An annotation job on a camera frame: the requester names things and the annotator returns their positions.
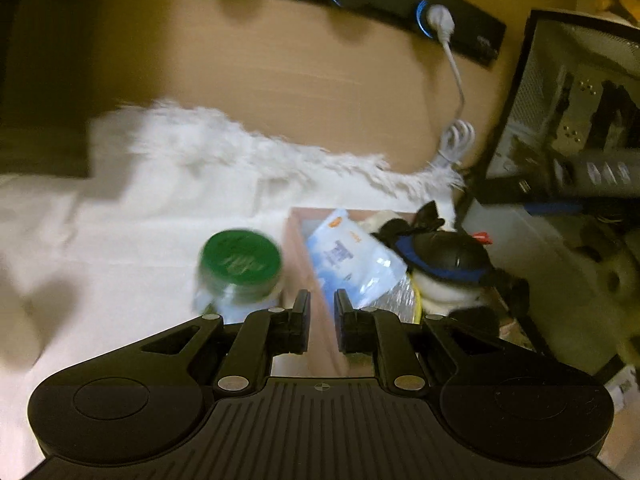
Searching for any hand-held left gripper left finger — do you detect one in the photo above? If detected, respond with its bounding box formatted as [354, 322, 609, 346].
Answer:
[142, 289, 312, 394]

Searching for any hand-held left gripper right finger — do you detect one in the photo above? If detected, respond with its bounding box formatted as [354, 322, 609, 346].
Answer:
[334, 289, 501, 393]

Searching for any cardboard box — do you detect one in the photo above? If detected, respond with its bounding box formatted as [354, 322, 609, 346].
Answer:
[282, 207, 533, 379]

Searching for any blue and white plastic packet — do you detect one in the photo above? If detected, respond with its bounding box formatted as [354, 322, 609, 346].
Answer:
[304, 208, 410, 309]

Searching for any yellow sponge with silver scrubber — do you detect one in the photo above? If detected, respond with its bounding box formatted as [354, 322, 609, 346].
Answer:
[364, 276, 427, 325]

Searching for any jar with green lid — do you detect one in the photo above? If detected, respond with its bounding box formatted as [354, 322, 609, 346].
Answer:
[192, 228, 286, 326]

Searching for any black and white plush toy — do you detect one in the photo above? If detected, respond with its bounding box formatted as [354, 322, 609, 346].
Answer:
[372, 201, 532, 342]

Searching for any white fluffy blanket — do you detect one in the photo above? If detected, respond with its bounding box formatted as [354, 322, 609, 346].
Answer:
[0, 99, 467, 466]

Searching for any beige plush item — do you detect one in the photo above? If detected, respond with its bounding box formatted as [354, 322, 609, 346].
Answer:
[565, 217, 640, 363]

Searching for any black computer case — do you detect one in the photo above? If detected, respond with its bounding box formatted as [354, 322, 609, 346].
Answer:
[459, 7, 640, 213]

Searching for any white plug with cable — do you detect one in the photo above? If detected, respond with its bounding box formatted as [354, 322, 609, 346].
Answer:
[426, 4, 477, 172]

